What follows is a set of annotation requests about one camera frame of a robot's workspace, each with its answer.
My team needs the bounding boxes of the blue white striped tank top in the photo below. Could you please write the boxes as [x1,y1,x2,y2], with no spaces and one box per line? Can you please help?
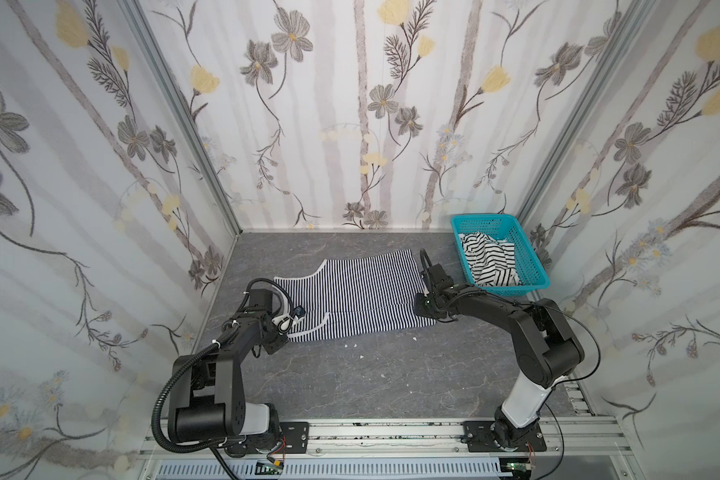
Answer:
[275,249,436,343]

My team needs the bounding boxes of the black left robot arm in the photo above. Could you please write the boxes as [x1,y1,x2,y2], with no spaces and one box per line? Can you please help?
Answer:
[151,278,301,454]

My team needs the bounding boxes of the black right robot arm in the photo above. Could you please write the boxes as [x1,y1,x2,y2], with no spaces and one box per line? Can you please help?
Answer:
[414,249,586,451]

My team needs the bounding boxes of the black white striped tank top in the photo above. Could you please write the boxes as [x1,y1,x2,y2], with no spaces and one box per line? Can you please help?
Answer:
[458,232,520,287]

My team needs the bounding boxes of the teal plastic basket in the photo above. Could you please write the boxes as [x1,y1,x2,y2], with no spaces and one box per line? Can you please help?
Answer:
[451,213,550,297]

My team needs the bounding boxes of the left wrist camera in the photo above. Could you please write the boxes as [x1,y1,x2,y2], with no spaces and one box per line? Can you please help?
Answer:
[273,306,306,334]

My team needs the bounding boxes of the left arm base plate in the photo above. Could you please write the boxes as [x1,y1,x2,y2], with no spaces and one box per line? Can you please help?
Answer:
[225,421,311,457]

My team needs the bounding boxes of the left corrugated black cable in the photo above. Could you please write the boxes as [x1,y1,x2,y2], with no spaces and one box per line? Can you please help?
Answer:
[151,339,229,455]

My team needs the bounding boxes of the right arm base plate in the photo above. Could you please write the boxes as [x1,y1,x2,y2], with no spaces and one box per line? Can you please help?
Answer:
[461,420,547,453]

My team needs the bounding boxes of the white slotted cable duct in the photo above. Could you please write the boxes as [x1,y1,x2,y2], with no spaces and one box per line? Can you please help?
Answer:
[154,458,514,480]

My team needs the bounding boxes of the aluminium mounting rail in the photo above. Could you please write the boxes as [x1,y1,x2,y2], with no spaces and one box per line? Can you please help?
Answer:
[137,417,637,461]

